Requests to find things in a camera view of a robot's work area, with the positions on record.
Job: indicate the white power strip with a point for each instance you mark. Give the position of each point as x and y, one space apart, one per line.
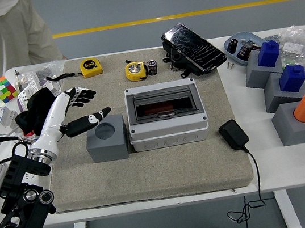
32 175

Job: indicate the grey-brown mat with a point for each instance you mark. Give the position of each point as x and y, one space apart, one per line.
150 174

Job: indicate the yellow tape measure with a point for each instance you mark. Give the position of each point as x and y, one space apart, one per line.
136 70
91 67

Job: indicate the small metal screw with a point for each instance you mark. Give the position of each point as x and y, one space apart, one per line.
229 65
232 65

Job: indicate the small black capacitor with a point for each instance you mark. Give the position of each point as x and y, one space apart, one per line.
243 52
152 67
233 45

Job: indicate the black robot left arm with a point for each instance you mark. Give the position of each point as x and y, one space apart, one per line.
19 202

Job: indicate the small silver red tool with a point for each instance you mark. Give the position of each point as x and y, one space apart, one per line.
251 44

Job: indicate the clear plastic bag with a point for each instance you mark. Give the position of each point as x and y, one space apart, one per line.
45 68

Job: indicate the clear bags of small parts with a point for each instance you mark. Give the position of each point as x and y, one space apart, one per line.
302 40

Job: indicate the grey electrical enclosure box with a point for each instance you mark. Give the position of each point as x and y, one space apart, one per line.
170 137

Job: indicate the black cloth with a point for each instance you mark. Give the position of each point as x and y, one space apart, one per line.
35 108

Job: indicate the blue shallow dish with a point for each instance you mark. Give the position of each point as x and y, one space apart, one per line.
244 35

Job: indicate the grey block holder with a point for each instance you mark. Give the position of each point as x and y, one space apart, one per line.
276 98
254 75
290 130

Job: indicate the pen with clear barrel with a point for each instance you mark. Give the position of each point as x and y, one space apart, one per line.
18 81

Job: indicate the grey block with round hole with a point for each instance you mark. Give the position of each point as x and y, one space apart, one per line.
109 150

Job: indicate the blue plastic block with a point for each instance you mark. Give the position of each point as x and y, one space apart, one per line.
292 78
268 55

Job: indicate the multicoloured puzzle cube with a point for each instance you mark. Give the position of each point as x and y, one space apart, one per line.
4 89

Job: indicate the smoky transparent box lid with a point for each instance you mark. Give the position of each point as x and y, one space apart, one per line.
164 97

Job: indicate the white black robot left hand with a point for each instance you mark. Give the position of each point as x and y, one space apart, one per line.
53 120

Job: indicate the person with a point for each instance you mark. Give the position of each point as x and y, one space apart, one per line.
14 31

